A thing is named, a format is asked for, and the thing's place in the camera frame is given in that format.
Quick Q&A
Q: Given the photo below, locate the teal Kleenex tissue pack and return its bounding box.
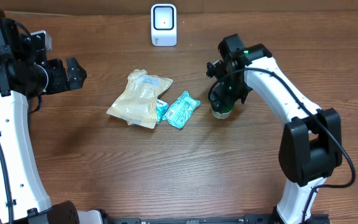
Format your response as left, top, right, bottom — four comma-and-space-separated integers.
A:
156, 99, 169, 124

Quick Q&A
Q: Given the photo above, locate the green lid jar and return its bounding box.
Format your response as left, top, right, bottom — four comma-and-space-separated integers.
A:
211, 106, 233, 119

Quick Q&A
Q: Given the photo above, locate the teal wet wipes pack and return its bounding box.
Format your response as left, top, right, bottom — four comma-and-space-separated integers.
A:
162, 91, 201, 129

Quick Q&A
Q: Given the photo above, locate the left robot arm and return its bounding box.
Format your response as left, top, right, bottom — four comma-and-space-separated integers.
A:
0, 18, 87, 223

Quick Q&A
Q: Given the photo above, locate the white barcode scanner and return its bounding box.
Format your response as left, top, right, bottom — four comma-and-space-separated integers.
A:
150, 3, 177, 47

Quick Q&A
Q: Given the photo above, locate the beige plastic pouch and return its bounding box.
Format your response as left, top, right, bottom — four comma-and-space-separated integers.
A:
107, 69, 173, 129

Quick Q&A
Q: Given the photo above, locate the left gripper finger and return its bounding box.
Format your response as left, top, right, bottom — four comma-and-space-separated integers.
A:
66, 57, 87, 78
68, 73, 85, 90

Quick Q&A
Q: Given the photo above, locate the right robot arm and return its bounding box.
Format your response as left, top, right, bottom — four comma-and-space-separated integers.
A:
206, 34, 342, 223

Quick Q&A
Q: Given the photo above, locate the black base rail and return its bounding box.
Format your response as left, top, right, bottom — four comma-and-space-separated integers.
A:
76, 208, 332, 224

